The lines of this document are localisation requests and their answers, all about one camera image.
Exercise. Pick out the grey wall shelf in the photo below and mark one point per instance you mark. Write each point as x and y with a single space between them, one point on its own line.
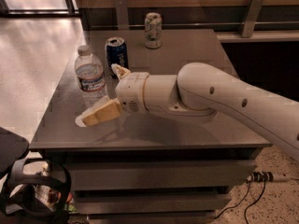
259 36

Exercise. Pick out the grey drawer cabinet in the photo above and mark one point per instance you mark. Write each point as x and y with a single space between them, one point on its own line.
145 169

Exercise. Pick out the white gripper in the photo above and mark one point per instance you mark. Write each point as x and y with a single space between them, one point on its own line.
130 90

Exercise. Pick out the right metal wall bracket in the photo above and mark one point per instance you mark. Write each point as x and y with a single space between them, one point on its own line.
248 24

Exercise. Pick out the window frame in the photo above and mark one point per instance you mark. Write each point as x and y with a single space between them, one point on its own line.
47 8

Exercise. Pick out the white green soda can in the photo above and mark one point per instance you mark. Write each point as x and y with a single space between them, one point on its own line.
153 30

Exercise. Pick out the blue pepsi can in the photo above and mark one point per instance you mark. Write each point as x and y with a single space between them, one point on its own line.
116 52

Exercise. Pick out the metal wall bracket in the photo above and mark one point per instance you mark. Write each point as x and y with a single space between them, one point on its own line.
248 24
122 14

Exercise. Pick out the black office chair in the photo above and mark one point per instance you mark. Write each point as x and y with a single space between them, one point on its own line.
18 201

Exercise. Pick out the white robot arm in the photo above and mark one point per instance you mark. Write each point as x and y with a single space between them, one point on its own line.
199 91

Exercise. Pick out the left metal wall bracket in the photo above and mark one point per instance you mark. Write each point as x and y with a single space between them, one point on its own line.
122 14

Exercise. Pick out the white power strip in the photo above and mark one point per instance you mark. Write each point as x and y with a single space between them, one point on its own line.
270 177

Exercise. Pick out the clear plastic water bottle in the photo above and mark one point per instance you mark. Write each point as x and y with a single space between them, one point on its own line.
90 75

